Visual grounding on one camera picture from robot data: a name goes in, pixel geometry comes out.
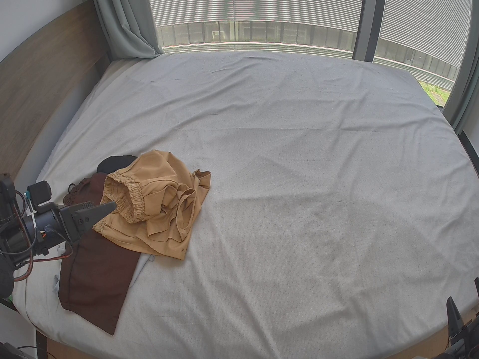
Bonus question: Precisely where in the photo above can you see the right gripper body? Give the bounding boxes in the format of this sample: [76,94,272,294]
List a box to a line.
[449,320,479,351]

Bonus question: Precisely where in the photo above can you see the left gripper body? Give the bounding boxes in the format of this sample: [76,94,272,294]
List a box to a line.
[22,204,87,247]

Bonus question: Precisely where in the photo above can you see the tan shorts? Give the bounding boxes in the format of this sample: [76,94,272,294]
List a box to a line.
[92,149,212,262]

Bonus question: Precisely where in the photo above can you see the bed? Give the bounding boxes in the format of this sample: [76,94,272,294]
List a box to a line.
[0,0,479,359]

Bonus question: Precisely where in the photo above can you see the brown garment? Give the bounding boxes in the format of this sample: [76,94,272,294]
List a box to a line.
[58,173,150,336]

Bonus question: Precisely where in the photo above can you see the black garment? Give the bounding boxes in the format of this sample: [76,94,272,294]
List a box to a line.
[97,155,140,175]

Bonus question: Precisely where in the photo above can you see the pale blue garment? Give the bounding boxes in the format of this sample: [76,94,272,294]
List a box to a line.
[50,252,156,295]

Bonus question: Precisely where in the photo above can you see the grey-green curtain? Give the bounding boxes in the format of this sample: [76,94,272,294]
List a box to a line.
[443,0,479,135]
[89,0,165,60]

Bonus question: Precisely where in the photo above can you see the window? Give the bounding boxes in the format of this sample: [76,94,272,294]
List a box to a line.
[144,0,473,108]

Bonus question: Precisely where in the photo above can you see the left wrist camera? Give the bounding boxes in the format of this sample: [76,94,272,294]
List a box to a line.
[25,181,53,214]

